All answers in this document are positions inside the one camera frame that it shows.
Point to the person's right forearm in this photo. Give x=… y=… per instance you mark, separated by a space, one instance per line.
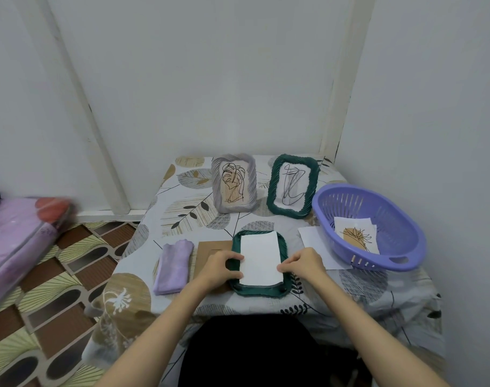
x=369 y=338

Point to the brown cardboard frame backing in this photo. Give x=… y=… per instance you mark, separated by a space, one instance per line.
x=204 y=249

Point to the person's right hand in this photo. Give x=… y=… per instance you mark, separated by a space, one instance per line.
x=309 y=266

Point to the black trousers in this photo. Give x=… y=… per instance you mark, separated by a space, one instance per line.
x=261 y=350

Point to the leaf patterned tablecloth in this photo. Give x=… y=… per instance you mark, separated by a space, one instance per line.
x=180 y=213

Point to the purple mattress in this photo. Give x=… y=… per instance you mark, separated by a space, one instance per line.
x=15 y=237

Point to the purple plastic basket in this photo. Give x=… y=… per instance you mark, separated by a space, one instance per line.
x=398 y=237

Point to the white paper grey drawing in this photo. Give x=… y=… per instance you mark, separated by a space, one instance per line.
x=261 y=257

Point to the purple folded cloth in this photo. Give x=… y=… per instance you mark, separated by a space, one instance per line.
x=172 y=270

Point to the white paper brown plant drawing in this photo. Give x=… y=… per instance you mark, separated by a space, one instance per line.
x=357 y=237

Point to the white paper black line drawing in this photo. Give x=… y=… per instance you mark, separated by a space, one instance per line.
x=313 y=241

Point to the person's left hand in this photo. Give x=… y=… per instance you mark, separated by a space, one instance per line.
x=216 y=272

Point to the person's left forearm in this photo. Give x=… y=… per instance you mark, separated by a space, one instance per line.
x=160 y=338

